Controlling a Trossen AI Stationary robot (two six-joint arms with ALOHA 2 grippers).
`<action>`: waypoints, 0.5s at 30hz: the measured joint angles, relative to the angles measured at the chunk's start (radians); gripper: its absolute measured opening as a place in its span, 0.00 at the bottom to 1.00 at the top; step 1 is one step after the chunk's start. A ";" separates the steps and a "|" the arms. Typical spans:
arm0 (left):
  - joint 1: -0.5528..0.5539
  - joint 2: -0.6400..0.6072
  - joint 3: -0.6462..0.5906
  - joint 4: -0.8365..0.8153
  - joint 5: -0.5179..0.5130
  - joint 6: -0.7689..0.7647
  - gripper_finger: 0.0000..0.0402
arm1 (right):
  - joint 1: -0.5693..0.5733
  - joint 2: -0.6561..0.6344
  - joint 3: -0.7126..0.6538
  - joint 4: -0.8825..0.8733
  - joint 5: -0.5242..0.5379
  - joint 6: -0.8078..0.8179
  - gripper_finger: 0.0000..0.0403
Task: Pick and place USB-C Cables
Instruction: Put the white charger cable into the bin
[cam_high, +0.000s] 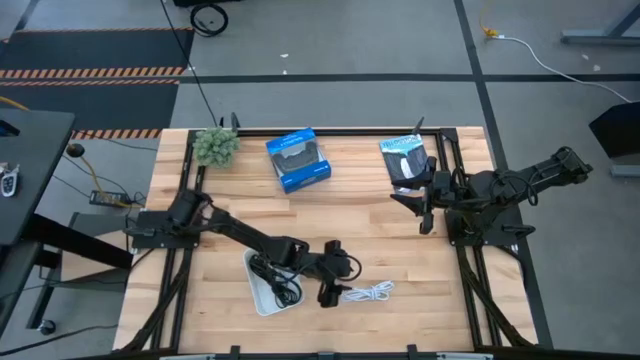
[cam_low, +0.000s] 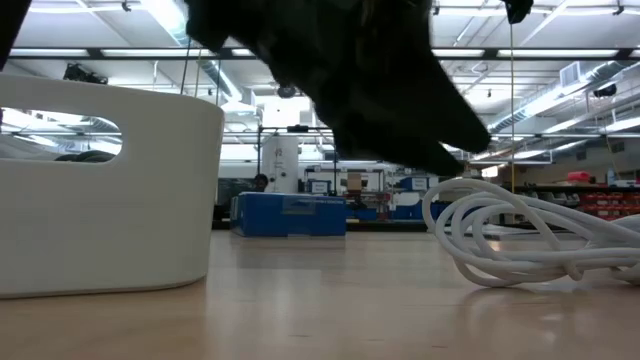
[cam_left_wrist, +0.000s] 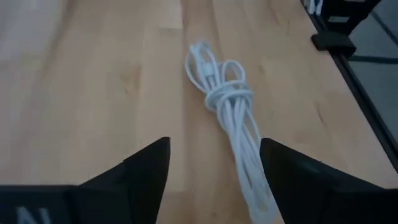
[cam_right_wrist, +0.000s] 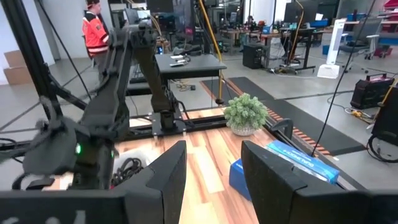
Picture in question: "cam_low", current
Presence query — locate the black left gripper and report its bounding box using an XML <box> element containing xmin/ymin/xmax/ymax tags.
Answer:
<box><xmin>183</xmin><ymin>0</ymin><xmax>492</xmax><ymax>177</ymax></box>

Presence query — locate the white cylindrical tank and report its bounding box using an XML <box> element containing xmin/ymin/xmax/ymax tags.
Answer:
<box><xmin>261</xmin><ymin>134</ymin><xmax>300</xmax><ymax>194</ymax></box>

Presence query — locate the blue box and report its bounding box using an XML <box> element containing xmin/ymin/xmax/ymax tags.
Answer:
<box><xmin>230</xmin><ymin>191</ymin><xmax>348</xmax><ymax>238</ymax></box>

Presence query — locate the black overhead fixture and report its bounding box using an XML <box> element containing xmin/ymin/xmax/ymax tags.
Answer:
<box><xmin>503</xmin><ymin>0</ymin><xmax>535</xmax><ymax>25</ymax></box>

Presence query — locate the shelf with red bins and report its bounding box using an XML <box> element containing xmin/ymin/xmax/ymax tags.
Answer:
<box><xmin>514</xmin><ymin>183</ymin><xmax>640</xmax><ymax>222</ymax></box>

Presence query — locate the white plastic bin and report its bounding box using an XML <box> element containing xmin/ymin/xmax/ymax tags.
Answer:
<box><xmin>0</xmin><ymin>73</ymin><xmax>226</xmax><ymax>300</ymax></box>

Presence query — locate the silver ventilation duct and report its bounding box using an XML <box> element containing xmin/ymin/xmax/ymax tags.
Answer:
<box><xmin>487</xmin><ymin>59</ymin><xmax>640</xmax><ymax>135</ymax></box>

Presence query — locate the white USB-C cable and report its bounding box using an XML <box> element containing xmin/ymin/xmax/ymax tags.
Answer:
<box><xmin>422</xmin><ymin>177</ymin><xmax>640</xmax><ymax>289</ymax></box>

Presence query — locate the black overhead frame beam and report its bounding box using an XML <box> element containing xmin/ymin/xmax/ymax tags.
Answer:
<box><xmin>7</xmin><ymin>46</ymin><xmax>640</xmax><ymax>62</ymax></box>

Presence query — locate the black ceiling camera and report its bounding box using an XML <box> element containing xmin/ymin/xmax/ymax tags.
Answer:
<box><xmin>62</xmin><ymin>62</ymin><xmax>109</xmax><ymax>86</ymax></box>

